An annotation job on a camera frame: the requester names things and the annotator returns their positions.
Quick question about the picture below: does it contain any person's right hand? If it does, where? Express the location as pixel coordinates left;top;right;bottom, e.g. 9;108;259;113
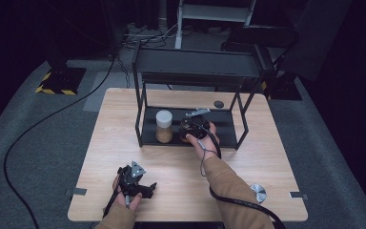
185;121;221;160

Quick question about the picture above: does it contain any white metal frame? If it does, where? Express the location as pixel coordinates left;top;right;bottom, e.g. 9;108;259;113
173;0;257;51

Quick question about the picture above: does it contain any left hand-held gripper cable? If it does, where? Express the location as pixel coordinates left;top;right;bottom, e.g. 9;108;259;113
102;171;124;221

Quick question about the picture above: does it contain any person's left hand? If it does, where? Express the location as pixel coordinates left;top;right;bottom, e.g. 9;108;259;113
112;174;143;213

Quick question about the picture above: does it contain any thick black floor cable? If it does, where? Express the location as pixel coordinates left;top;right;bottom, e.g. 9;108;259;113
2;53;117;229

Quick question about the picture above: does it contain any striped black stand base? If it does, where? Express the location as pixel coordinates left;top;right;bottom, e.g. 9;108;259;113
34;66;88;96

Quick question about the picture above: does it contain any right hand-held gripper cable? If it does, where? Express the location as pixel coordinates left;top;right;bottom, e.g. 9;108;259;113
196;122;288;229

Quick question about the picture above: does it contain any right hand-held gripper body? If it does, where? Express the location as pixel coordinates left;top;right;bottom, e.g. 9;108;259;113
178;108;212;143

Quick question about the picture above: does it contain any hand-held gripper cable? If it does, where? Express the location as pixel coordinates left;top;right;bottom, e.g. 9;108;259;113
102;171;124;221
196;122;288;229

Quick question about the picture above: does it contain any grey wrist strap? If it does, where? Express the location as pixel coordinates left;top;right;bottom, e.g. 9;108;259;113
197;139;219;178

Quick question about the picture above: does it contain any thin black floor cable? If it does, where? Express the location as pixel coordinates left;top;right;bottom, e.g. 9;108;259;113
116;56;132;89

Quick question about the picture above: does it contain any white lid spice jar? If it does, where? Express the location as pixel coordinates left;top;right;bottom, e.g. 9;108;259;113
154;109;174;144

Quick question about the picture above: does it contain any grey tape tab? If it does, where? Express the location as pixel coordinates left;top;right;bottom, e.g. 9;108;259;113
64;187;88;197
289;191;310;201

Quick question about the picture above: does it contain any dark tilted panel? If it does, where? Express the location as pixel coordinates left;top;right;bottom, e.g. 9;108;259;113
278;0;355;83

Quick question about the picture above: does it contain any plain silver lid jar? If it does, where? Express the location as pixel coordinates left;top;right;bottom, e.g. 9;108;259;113
249;183;268;204

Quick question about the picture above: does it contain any bundle of floor cables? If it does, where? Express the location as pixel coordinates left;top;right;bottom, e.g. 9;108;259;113
120;22;180;51

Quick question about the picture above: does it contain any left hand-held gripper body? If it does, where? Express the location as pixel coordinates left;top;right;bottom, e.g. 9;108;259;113
117;160;148;198

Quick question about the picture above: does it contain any black metal shelf rack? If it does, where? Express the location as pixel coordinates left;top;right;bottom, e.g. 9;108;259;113
132;42;276;151

